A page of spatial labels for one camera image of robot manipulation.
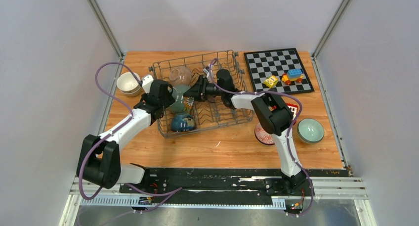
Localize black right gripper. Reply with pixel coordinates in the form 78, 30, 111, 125
183, 75, 225, 103

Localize teal bowl with orange flower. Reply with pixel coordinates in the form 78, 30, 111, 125
168, 84, 194, 114

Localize beige bowl with flower sprig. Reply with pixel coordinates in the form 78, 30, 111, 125
117, 72, 141, 92

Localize blue white zigzag bowl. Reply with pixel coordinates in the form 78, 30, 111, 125
254, 123, 275, 145

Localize mint green leaf bowl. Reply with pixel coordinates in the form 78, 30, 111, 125
297, 118, 325, 143

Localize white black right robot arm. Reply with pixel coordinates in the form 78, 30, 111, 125
184, 69, 312, 195

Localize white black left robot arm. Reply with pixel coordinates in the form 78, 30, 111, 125
77, 80, 175, 193

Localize dark blue floral bowl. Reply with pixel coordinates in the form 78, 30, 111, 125
170, 113, 197, 132

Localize black white chessboard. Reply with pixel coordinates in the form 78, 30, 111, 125
244, 48, 314, 94

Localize yellow owl toy block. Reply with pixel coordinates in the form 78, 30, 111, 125
263, 75, 279, 88

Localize red toy house block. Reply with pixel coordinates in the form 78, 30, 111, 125
286, 103, 298, 125

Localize toy brick car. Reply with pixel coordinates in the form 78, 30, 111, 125
281, 69, 304, 86

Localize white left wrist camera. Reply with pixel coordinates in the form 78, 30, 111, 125
141, 74, 154, 93

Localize grey wire dish rack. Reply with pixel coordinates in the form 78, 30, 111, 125
149, 50, 253, 138

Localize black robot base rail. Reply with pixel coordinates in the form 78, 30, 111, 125
119, 167, 350, 206

